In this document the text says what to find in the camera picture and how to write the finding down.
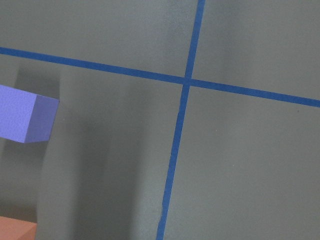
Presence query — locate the purple foam block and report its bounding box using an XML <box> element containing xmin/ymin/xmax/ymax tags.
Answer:
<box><xmin>0</xmin><ymin>85</ymin><xmax>59</xmax><ymax>144</ymax></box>

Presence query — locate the orange foam block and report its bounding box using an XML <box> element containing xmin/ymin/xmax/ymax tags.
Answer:
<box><xmin>0</xmin><ymin>216</ymin><xmax>37</xmax><ymax>240</ymax></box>

